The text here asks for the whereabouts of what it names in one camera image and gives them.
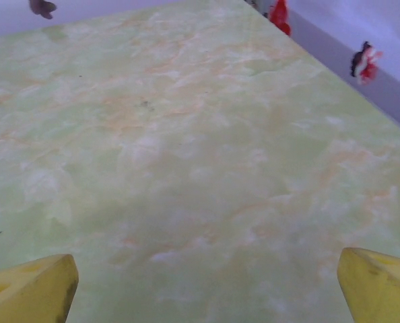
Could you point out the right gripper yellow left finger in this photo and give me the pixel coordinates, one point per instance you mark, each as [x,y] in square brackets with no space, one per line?
[28,292]

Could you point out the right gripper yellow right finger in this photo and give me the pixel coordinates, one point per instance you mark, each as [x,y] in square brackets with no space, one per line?
[382,289]

